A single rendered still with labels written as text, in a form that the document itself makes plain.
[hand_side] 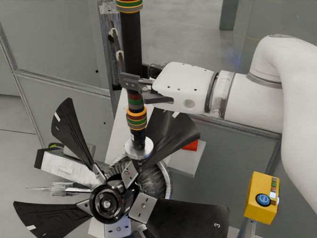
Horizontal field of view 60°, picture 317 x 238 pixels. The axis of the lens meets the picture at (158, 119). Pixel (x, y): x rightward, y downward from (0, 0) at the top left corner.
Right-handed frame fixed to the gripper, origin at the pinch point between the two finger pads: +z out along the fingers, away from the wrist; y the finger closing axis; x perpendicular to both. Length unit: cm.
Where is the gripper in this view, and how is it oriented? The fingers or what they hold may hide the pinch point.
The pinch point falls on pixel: (135, 75)
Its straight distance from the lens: 54.6
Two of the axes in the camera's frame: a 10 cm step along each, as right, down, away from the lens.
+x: 0.0, -7.5, -6.6
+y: 3.7, -6.1, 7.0
